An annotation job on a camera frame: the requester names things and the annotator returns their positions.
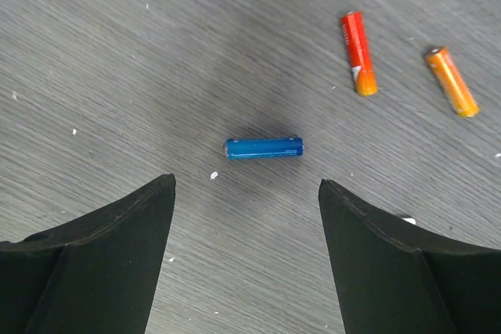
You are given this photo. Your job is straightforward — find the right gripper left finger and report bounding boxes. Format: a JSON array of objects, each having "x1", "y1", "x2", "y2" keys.
[{"x1": 1, "y1": 174, "x2": 175, "y2": 333}]

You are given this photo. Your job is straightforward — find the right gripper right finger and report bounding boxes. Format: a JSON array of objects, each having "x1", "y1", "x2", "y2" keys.
[{"x1": 319, "y1": 180, "x2": 500, "y2": 333}]

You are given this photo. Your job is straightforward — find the white battery cover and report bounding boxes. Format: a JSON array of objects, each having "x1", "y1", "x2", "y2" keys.
[{"x1": 399, "y1": 216, "x2": 416, "y2": 225}]

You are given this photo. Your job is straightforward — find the blue battery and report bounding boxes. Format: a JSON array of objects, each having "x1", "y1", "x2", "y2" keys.
[{"x1": 223, "y1": 138, "x2": 305, "y2": 160}]

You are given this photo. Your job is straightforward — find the orange battery right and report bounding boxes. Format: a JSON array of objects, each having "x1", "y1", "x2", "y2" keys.
[{"x1": 425, "y1": 46, "x2": 480, "y2": 117}]

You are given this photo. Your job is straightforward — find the red battery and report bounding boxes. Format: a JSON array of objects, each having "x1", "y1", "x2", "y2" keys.
[{"x1": 341, "y1": 11, "x2": 378, "y2": 96}]

